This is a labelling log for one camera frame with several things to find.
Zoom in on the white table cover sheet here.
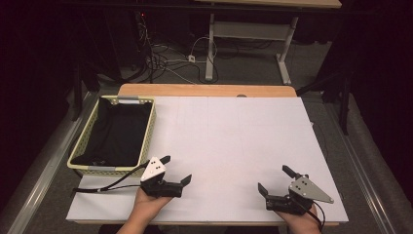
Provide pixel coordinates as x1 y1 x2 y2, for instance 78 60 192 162
65 96 350 224

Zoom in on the white-legged desk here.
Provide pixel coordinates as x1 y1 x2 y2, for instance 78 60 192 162
194 0 343 86

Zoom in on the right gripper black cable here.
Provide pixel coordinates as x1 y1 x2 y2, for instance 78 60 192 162
308 200 326 230

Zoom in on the yellow plastic basket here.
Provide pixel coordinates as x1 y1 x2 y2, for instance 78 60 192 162
66 95 157 178

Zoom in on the black knit vest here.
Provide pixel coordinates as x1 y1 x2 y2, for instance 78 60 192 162
70 97 154 168

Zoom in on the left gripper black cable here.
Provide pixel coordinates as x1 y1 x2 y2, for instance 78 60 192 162
71 160 151 195

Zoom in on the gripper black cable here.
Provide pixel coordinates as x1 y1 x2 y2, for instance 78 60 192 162
71 160 151 195
308 200 326 230

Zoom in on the black metal stand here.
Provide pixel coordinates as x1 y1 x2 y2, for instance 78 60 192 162
295 69 354 136
71 61 101 122

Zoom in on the grey floor rail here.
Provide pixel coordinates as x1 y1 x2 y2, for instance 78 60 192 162
7 92 94 234
324 102 397 234

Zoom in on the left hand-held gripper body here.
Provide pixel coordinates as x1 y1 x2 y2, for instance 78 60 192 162
139 156 184 199

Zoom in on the tangle of floor cables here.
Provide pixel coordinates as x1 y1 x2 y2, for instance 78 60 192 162
134 11 222 85

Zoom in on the dark curtain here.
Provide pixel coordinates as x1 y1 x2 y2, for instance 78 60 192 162
0 0 79 204
352 0 413 203

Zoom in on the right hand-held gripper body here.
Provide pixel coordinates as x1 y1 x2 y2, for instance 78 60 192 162
265 175 335 216

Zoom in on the person's left hand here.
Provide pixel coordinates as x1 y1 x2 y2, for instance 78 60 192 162
134 187 174 218

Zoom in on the person's right hand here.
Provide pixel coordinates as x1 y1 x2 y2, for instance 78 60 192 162
275 208 320 234

